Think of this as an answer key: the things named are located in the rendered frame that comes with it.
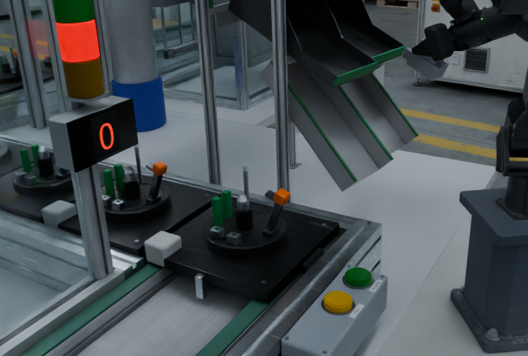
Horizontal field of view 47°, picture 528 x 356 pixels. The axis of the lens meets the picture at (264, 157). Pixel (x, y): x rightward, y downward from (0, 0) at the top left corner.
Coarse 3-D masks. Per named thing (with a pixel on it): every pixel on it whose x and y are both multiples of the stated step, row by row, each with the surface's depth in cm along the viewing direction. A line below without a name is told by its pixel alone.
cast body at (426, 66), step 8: (408, 48) 120; (408, 56) 120; (416, 56) 116; (424, 56) 115; (408, 64) 118; (416, 64) 117; (424, 64) 116; (432, 64) 115; (440, 64) 116; (448, 64) 117; (424, 72) 116; (432, 72) 115; (440, 72) 116; (432, 80) 116
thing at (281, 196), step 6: (270, 192) 98; (276, 192) 96; (282, 192) 96; (270, 198) 97; (276, 198) 96; (282, 198) 95; (288, 198) 97; (276, 204) 97; (282, 204) 96; (276, 210) 97; (270, 216) 98; (276, 216) 98; (270, 222) 99; (276, 222) 99; (270, 228) 99
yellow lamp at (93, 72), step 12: (96, 60) 81; (72, 72) 80; (84, 72) 80; (96, 72) 82; (72, 84) 81; (84, 84) 81; (96, 84) 82; (72, 96) 82; (84, 96) 82; (96, 96) 82
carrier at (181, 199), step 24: (120, 168) 117; (120, 192) 118; (144, 192) 117; (168, 192) 117; (192, 192) 121; (120, 216) 110; (144, 216) 111; (168, 216) 112; (192, 216) 113; (120, 240) 104; (144, 240) 104
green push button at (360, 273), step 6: (348, 270) 93; (354, 270) 93; (360, 270) 93; (366, 270) 93; (348, 276) 91; (354, 276) 91; (360, 276) 91; (366, 276) 91; (348, 282) 91; (354, 282) 90; (360, 282) 90; (366, 282) 90
